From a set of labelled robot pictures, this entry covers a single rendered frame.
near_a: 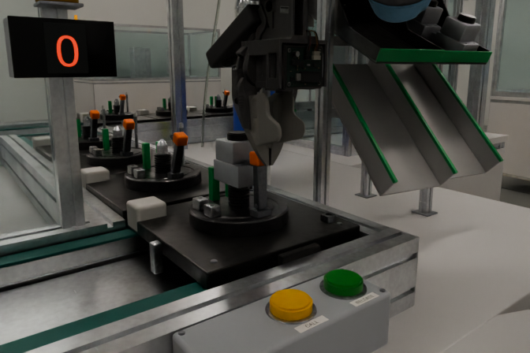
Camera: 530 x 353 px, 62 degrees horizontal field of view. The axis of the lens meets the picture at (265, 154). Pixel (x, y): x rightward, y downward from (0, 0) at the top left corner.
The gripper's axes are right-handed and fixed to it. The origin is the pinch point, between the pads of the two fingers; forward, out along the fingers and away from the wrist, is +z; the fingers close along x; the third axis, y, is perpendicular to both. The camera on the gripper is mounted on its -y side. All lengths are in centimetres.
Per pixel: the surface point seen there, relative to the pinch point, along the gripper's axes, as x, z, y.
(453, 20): 40.7, -18.6, 0.3
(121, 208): -11.7, 10.3, -21.1
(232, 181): -2.2, 4.1, -4.4
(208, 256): -9.8, 10.4, 2.2
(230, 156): -2.1, 0.7, -4.7
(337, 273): -1.4, 10.2, 14.4
